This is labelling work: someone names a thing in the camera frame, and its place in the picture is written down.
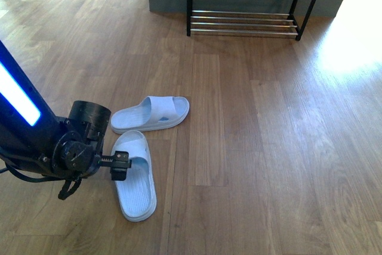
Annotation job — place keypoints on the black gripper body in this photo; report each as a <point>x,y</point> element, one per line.
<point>78,151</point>

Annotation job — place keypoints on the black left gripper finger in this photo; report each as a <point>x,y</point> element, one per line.
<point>118,163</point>

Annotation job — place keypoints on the light blue slipper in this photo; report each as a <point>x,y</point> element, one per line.
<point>137,195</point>
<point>153,113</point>

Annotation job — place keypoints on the black robot arm blue light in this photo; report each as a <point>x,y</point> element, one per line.
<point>38,146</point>

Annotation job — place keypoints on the black metal shoe rack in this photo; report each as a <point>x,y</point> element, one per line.
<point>267,18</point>

